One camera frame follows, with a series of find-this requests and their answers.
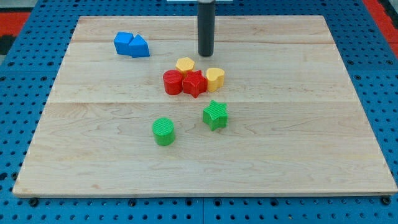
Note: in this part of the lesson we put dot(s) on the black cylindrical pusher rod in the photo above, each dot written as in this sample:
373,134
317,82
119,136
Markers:
206,27

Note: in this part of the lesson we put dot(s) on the red star block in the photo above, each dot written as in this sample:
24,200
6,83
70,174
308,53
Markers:
194,83

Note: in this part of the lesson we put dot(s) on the blue cube block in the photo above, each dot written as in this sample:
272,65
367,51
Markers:
122,41

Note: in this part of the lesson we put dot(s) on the blue triangle block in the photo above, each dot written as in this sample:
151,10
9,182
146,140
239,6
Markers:
138,47

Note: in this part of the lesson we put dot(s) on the green cylinder block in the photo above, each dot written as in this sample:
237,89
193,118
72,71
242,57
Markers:
163,131

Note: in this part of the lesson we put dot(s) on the red cylinder block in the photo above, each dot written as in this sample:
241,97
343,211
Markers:
173,82

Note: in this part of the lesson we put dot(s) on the green star block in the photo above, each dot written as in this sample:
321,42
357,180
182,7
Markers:
215,115

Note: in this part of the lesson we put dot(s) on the yellow heart block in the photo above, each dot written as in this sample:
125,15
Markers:
215,78

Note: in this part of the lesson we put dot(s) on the yellow hexagon block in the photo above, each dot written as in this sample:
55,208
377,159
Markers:
184,65

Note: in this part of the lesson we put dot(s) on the wooden board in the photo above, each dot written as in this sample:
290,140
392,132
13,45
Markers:
296,127

